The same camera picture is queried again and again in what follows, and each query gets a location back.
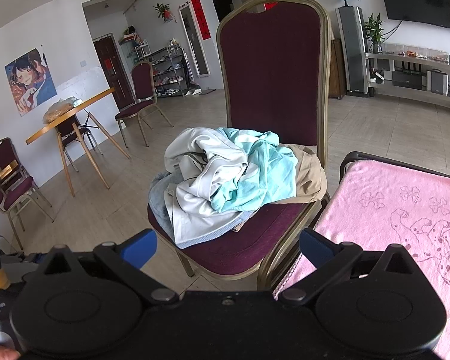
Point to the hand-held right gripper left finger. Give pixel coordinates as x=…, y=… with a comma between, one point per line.
x=138, y=249

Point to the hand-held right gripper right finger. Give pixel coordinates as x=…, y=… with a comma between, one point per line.
x=317, y=249

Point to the teal t-shirt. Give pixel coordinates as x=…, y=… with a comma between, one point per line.
x=262, y=172

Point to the light blue garment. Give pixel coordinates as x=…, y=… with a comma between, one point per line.
x=159, y=198

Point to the pink printed blanket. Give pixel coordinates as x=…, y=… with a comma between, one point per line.
x=378, y=225

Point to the white garment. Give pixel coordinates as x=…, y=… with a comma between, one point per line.
x=195, y=195

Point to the maroon banquet chair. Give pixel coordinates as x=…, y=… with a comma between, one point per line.
x=18, y=195
x=65, y=127
x=270, y=82
x=7, y=157
x=141, y=78

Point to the wooden dining table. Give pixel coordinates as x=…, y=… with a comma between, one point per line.
x=97, y=99

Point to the plastic bag of bread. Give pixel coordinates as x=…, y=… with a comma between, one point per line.
x=60, y=110

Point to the metal shoe rack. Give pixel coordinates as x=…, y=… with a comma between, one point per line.
x=168, y=78

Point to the wooden cabinet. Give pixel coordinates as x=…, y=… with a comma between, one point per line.
x=337, y=71

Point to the dark red door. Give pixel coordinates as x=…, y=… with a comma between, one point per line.
x=110, y=71

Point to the grey tower speaker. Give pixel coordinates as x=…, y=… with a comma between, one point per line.
x=352, y=52

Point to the small grey speaker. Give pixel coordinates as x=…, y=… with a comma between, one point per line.
x=438, y=82

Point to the metal television stand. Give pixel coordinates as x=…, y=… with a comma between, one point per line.
x=408, y=60

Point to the standing mirror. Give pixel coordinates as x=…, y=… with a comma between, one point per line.
x=193, y=41

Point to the potted bamboo plant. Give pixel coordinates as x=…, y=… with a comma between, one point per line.
x=375, y=30

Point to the hanging potted plant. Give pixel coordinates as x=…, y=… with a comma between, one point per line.
x=162, y=10

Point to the wall poster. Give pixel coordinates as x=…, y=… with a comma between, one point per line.
x=30, y=82

